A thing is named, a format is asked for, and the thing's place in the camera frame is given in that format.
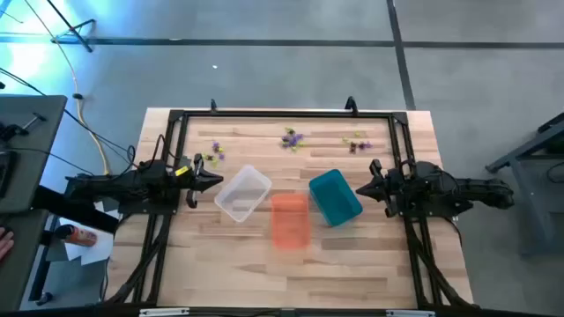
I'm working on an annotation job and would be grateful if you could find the orange plastic container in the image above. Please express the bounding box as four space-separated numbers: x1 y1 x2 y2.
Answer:
270 192 312 251

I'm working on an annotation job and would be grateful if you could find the black aluminium table frame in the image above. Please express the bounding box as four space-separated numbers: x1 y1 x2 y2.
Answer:
105 107 476 309

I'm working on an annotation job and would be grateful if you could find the yellow cable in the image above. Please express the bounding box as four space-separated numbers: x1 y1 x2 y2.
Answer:
24 0 111 176

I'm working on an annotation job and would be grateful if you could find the white paper sheet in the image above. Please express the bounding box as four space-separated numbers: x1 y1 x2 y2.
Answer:
93 200 122 221
58 216 115 267

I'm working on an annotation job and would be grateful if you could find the silver metal bracket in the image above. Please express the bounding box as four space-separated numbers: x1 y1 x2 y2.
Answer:
385 309 436 317
138 307 190 317

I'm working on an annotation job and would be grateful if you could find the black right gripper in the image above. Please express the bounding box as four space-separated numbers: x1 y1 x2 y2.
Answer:
355 158 409 219

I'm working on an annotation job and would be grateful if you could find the black floor cable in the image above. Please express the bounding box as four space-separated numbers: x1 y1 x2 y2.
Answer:
0 65 137 177

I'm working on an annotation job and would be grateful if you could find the teal plastic container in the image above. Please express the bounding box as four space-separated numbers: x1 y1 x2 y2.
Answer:
308 168 365 228

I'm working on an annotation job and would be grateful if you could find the grey desk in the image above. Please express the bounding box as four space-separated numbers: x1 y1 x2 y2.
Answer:
0 209 50 314
0 94 68 216

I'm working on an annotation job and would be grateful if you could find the black keyboard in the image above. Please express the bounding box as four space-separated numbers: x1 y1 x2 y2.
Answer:
0 149 19 199

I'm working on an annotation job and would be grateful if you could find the clear plastic container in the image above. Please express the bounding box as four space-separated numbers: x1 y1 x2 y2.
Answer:
213 164 273 224

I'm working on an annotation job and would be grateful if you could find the grey metal bench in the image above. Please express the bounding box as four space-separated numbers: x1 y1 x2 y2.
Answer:
484 112 564 257

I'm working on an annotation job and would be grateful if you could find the orange spray can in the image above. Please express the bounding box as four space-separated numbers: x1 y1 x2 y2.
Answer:
55 223 99 248

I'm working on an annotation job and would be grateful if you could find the black desk crossbar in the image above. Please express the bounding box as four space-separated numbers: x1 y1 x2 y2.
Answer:
33 184 120 234

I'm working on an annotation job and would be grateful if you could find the black tripod stand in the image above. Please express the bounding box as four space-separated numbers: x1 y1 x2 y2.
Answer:
46 0 97 54

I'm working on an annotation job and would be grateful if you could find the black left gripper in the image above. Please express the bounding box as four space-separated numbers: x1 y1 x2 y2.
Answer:
174 152 225 209

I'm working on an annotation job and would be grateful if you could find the person's hand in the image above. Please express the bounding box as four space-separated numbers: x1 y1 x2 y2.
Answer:
0 226 15 262

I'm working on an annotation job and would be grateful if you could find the black clamp tool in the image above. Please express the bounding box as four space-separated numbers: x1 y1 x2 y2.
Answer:
0 112 48 143

